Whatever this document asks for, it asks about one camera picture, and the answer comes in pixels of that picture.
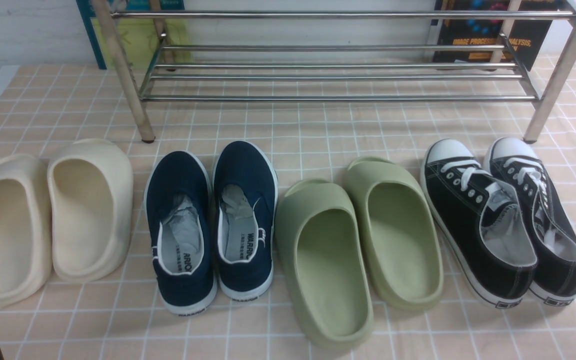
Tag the navy canvas shoe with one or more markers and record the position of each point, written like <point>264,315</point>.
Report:
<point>176,200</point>
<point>245,199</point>

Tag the metal shoe rack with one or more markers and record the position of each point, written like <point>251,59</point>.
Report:
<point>504,63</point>

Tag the left green foam slipper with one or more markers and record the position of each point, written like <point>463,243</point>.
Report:
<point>317,237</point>

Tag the green foam slipper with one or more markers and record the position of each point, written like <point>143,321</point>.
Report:
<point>397,233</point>
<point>317,237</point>

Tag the right green foam slipper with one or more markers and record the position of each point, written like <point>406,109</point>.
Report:
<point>397,233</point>

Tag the right cream foam slipper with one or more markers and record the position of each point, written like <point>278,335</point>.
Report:
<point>91,184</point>

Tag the cream foam slipper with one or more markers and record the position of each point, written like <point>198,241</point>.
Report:
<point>91,184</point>
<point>25,227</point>

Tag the left black canvas sneaker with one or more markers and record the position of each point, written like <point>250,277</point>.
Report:
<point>481,219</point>

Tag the black canvas sneaker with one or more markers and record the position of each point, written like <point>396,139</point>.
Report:
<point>481,219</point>
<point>514,162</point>

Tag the teal yellow book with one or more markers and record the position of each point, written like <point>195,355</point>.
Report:
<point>138,36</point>

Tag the black image processing book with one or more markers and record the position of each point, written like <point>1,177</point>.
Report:
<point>526,36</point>

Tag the left cream foam slipper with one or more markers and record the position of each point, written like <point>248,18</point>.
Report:
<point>25,227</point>

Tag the right black canvas sneaker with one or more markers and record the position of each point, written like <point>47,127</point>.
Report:
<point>514,162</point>

